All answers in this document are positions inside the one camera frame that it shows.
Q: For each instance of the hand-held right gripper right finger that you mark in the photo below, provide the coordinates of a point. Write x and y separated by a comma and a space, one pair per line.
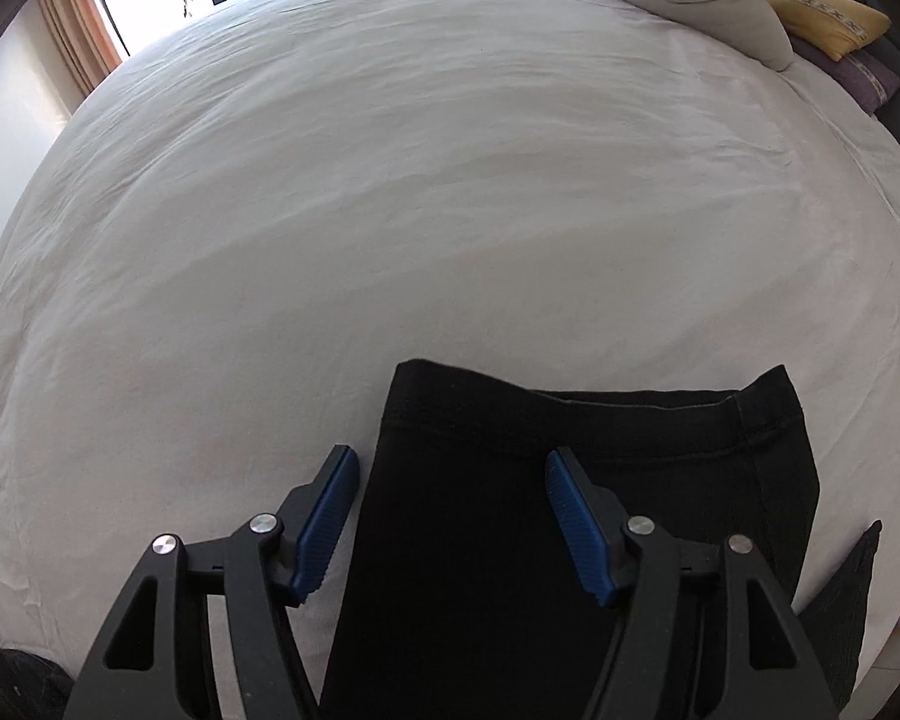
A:
576, 525

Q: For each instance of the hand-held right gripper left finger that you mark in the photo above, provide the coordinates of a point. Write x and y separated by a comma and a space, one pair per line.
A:
328, 514

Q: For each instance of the black pants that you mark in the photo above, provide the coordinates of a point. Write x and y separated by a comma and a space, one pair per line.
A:
510, 540

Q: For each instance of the bed with white sheet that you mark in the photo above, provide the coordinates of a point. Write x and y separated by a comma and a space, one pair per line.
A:
420, 202

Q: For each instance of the dark cloth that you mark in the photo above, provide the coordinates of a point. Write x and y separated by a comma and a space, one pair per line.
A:
15, 682

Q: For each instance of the purple pillow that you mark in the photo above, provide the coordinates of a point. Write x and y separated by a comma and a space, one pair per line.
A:
862, 79

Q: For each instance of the beige curtain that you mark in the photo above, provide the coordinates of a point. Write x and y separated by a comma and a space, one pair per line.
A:
75, 30

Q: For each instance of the yellow patterned pillow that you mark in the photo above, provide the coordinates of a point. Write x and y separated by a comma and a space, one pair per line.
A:
832, 19

